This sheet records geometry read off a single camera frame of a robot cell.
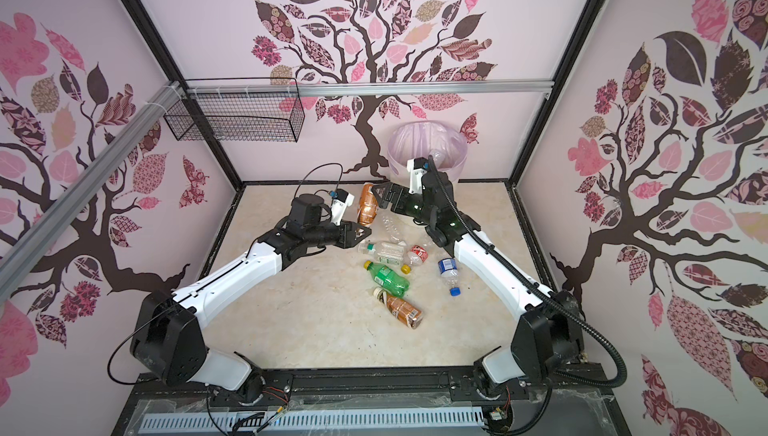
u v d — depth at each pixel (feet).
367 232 2.54
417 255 3.04
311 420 2.29
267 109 3.11
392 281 2.88
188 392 2.44
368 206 2.54
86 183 1.99
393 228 3.41
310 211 2.07
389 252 3.24
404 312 2.67
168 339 1.36
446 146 3.34
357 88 3.04
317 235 2.23
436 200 1.81
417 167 2.25
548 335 1.35
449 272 2.95
